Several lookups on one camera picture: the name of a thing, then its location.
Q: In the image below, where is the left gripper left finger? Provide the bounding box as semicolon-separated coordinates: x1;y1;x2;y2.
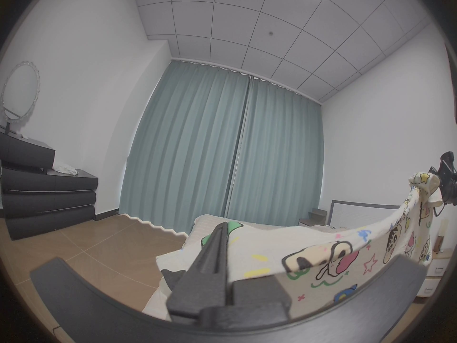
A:
167;222;229;316

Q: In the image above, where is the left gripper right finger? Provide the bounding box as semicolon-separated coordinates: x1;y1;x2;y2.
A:
229;274;291;313

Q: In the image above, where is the white printed pyjama top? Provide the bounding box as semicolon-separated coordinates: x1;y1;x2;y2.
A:
156;172;442;317

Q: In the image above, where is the bed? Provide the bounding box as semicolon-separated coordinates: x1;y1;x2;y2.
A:
143;199;404;317

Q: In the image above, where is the white bedside table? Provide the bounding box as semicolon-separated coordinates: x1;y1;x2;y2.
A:
416;249;453;299

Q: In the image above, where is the grey bedside table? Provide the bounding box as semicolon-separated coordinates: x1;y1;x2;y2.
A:
299;207;328;227

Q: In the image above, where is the blue-green curtain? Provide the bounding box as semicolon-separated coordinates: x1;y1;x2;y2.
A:
119;59;251;228
227;75;324;227

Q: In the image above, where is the white cloth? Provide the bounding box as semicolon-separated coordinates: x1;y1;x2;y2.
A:
53;163;79;176

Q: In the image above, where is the black chest of drawers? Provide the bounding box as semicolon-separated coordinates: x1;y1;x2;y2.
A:
0;132;99;241

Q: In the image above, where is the round white-framed mirror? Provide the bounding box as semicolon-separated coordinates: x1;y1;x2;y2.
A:
2;61;41;135

